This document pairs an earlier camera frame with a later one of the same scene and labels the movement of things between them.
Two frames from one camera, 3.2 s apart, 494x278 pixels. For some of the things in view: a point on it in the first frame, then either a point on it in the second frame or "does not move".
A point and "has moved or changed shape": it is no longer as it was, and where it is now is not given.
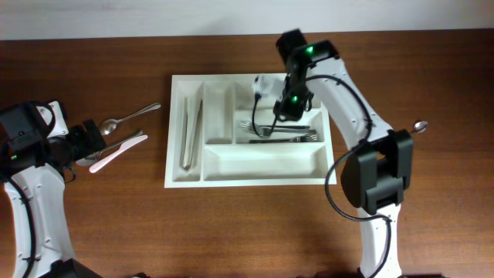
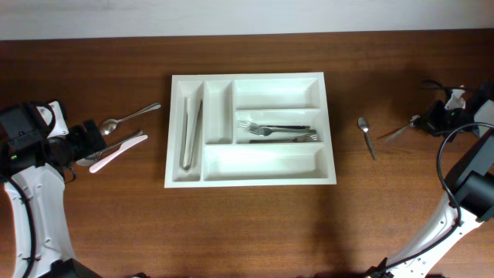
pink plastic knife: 115,154 does not move
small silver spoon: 421,127 has moved or changed shape
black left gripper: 88,146 does not move
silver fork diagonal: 249,125 does not move
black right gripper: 288,112 -> 429,123
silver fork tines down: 307,137 does not move
